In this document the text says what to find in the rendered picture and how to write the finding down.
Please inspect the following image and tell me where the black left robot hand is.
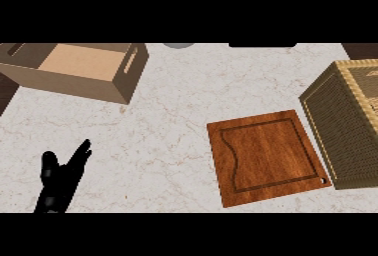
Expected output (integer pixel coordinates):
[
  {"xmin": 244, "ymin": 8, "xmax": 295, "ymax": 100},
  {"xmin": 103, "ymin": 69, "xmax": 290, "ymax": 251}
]
[{"xmin": 33, "ymin": 138, "xmax": 95, "ymax": 214}]

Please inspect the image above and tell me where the brown wooden cutting board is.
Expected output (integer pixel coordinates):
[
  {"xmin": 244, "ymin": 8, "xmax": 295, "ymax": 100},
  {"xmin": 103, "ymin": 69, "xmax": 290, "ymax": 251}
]
[{"xmin": 205, "ymin": 109, "xmax": 334, "ymax": 209}]

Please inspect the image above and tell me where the tan wicker basket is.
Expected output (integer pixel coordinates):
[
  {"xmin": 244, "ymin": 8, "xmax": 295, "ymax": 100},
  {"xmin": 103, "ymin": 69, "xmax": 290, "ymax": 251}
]
[{"xmin": 297, "ymin": 58, "xmax": 378, "ymax": 191}]

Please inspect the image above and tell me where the pale wooden crate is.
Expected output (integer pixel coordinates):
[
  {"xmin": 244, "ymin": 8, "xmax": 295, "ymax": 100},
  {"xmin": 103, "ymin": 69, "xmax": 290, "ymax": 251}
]
[{"xmin": 0, "ymin": 42, "xmax": 151, "ymax": 106}]

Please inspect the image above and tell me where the grey rounded object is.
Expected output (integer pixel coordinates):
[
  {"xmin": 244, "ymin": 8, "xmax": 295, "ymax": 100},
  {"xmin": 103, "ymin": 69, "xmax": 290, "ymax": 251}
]
[{"xmin": 163, "ymin": 42, "xmax": 196, "ymax": 50}]

